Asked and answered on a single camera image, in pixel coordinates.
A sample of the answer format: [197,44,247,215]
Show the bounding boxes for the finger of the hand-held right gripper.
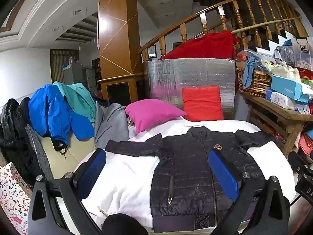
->
[288,151,309,177]

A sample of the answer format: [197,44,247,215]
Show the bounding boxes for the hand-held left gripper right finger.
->
[209,149,291,235]

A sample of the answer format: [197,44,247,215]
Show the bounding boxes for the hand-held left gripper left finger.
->
[28,148,107,235]

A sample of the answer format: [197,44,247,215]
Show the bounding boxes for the black puffer jacket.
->
[105,125,275,233]

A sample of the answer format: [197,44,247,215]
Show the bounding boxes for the coral cloth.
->
[298,132,313,157]

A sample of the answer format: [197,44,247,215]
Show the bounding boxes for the beige sofa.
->
[37,135,97,179]

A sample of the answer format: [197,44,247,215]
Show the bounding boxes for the white blanket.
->
[73,116,297,235]

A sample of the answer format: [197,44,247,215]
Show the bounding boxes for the grey garment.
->
[94,101,130,150]

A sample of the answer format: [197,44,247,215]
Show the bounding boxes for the wooden table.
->
[238,88,313,158]

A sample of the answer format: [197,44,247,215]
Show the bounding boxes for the white tissue pack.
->
[265,90,311,114]

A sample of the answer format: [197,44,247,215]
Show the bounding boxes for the teal jacket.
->
[53,81,97,123]

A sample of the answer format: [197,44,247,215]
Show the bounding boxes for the red pillow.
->
[182,86,224,122]

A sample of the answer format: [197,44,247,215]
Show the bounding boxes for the blue jacket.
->
[28,84,95,152]

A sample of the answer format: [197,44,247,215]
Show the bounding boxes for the light blue box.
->
[270,75,312,103]

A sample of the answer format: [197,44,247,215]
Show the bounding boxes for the pink pillow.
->
[125,99,187,133]

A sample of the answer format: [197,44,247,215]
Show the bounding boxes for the printed paper bag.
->
[0,162,33,235]

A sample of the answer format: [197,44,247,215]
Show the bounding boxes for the shiny black jacket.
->
[0,97,43,186]

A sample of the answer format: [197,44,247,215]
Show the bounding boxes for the wicker basket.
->
[236,67,273,98]

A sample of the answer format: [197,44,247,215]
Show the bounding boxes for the red gift bag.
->
[297,67,313,80]

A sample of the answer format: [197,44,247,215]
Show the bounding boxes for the grey refrigerator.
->
[62,62,85,86]
[84,69,98,95]

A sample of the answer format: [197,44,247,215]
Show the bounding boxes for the blue cloth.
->
[242,55,269,89]

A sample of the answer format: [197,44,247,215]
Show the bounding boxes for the clear plastic bag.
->
[273,45,295,65]

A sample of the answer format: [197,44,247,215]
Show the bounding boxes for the silver foil mat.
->
[144,57,236,120]

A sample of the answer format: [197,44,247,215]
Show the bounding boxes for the clear plastic container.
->
[291,37,313,68]

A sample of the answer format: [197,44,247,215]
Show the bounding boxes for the brown striped curtain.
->
[50,49,80,84]

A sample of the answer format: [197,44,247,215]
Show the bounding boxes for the red cloth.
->
[158,31,240,60]

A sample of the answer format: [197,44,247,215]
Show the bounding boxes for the wooden pillar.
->
[97,0,144,103]

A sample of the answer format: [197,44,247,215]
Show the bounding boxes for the bamboo pole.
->
[231,18,298,34]

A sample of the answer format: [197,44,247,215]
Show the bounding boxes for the wooden stair railing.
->
[137,0,309,61]

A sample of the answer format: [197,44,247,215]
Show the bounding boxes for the picture frame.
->
[147,44,157,59]

